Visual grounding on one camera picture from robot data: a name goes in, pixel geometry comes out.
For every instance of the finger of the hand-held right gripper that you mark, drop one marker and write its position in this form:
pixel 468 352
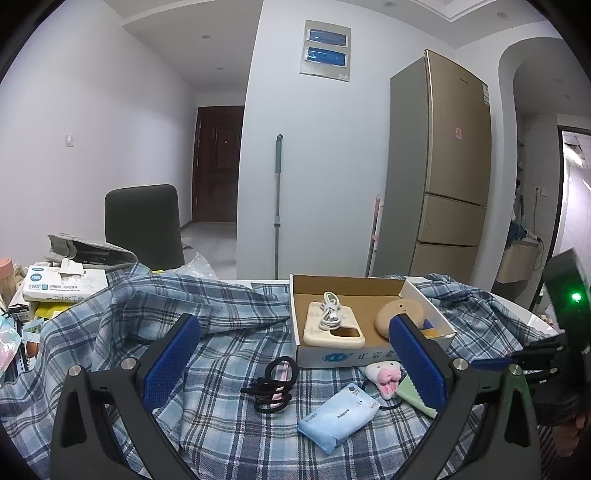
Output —
pixel 535 353

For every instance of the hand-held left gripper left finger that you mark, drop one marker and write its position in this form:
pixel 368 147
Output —
pixel 171 364

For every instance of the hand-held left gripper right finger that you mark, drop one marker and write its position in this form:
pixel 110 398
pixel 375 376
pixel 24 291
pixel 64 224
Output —
pixel 418 364

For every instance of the green square cloth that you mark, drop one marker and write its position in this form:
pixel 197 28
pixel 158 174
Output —
pixel 408 392

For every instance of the yellow cigarette box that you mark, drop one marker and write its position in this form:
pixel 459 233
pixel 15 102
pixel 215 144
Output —
pixel 431 332

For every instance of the beige round powder puff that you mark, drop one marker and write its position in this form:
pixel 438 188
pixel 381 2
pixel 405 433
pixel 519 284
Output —
pixel 399 311

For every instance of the cardboard box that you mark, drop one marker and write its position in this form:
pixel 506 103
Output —
pixel 323 357

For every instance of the light blue tissue pack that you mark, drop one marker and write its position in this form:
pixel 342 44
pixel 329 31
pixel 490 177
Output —
pixel 337 417

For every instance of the beige floral phone case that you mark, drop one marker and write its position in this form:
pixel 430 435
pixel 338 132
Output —
pixel 318 334

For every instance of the person's right hand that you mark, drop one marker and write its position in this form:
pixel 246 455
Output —
pixel 568 438

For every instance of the beige vanity cabinet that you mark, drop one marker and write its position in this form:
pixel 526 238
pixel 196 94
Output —
pixel 519 263

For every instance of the white hair dryer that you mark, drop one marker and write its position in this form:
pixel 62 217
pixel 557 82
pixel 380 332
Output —
pixel 534 237

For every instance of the blue plaid cloth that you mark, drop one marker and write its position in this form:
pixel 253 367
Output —
pixel 221 314

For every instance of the blue towel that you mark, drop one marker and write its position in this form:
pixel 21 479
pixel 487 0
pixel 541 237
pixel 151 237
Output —
pixel 517 233

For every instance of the clear plastic bag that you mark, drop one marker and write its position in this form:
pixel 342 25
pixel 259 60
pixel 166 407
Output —
pixel 201 265

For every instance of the yellow packet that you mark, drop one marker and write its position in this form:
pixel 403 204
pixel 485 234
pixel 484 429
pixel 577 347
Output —
pixel 57 310

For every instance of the white tissue box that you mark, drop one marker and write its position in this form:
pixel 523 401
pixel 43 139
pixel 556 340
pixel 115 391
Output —
pixel 60 284

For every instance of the grey bag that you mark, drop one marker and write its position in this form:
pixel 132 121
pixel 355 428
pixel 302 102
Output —
pixel 87 251

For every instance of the dark grey chair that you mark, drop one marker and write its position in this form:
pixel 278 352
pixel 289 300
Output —
pixel 143 226

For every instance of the pastel wet wipes pack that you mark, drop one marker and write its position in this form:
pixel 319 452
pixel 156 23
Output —
pixel 8 344

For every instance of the gold refrigerator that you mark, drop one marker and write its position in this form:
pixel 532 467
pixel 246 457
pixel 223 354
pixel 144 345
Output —
pixel 452 161

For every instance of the dark brown door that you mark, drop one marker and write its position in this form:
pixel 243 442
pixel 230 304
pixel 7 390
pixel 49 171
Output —
pixel 219 166

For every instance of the grey electrical panel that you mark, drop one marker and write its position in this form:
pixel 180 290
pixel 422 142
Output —
pixel 325 50

